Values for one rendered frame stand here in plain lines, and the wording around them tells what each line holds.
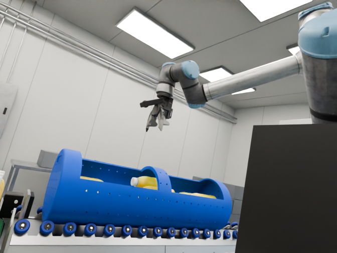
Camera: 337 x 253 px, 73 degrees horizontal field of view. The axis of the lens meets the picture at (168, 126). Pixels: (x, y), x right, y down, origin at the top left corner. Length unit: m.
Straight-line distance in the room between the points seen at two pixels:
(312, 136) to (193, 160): 5.54
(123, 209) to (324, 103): 0.75
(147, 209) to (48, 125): 3.47
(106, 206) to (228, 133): 6.21
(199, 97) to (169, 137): 4.27
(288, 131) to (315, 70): 0.14
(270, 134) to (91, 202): 0.67
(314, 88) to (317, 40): 0.09
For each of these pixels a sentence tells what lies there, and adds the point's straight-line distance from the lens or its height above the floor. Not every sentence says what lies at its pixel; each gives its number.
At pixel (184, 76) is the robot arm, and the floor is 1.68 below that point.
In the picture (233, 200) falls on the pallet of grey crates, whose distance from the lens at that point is 4.65.
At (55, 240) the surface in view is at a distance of 0.95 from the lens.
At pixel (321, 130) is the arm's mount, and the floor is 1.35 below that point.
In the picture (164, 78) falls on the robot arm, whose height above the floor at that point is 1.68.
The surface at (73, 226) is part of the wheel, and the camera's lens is 0.96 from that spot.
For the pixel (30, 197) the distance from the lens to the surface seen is 0.97.
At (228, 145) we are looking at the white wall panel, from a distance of 6.97.
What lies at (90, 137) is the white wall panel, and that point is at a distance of 4.47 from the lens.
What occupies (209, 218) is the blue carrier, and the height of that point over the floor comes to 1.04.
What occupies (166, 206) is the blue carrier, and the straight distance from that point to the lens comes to 1.05.
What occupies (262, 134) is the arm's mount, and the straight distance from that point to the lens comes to 0.47.
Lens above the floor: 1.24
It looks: 10 degrees up
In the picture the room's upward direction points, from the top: 12 degrees clockwise
